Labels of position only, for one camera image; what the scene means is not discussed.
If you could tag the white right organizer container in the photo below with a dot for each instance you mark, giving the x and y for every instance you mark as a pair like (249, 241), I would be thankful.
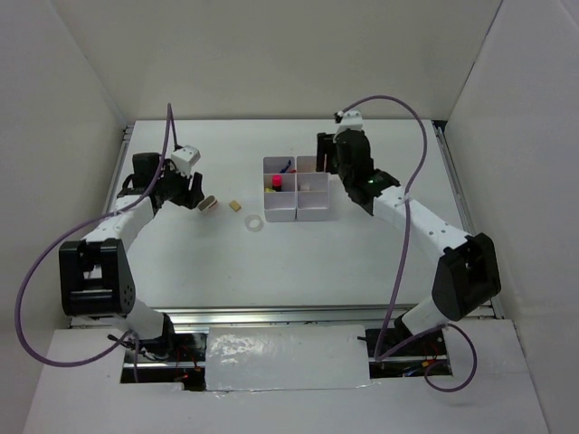
(314, 205)

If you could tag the black pink highlighter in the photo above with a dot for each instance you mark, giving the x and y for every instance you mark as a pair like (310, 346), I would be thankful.
(277, 183)

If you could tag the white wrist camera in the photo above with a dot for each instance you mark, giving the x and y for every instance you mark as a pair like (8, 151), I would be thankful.
(184, 159)
(348, 120)

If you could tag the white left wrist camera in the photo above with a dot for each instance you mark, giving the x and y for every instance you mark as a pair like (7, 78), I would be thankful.
(184, 159)

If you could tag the aluminium frame rail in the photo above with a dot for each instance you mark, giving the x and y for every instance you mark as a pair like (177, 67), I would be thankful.
(201, 318)

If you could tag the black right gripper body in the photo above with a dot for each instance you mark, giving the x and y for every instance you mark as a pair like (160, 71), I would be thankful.
(327, 145)

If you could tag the pink white stapler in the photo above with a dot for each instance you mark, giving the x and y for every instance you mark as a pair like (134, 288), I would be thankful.
(207, 204)

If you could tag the white organizer container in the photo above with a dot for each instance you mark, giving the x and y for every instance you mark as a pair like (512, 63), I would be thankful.
(282, 206)
(314, 205)

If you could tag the white foil-taped panel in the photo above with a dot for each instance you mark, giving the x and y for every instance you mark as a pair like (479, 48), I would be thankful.
(286, 358)

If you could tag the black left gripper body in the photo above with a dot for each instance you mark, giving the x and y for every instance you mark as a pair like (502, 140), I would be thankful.
(175, 187)

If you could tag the white left organizer container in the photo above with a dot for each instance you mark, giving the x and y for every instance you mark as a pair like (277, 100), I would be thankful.
(282, 206)

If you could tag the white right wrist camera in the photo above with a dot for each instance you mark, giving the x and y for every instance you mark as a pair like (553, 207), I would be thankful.
(348, 120)

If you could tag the clear tape roll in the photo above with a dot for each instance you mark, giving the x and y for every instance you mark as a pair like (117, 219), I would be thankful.
(253, 223)

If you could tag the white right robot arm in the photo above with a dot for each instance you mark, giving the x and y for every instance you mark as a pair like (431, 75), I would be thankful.
(466, 274)

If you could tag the small yellow eraser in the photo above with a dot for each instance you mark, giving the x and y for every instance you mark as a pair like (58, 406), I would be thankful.
(235, 206)

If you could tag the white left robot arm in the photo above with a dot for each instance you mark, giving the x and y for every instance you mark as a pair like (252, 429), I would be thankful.
(96, 280)

